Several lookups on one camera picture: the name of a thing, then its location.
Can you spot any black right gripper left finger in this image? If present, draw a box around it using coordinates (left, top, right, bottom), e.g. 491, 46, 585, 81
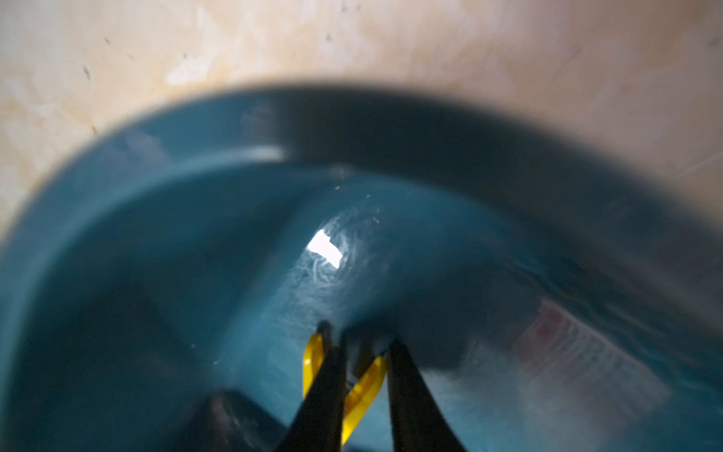
277, 333, 346, 451

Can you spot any yellow clothespin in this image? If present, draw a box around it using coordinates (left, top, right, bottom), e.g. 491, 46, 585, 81
302, 331, 388, 446

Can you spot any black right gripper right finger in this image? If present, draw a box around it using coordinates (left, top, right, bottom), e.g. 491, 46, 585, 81
387, 341, 465, 452

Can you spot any teal plastic storage box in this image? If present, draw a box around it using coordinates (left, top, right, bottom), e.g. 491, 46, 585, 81
1, 85, 722, 451

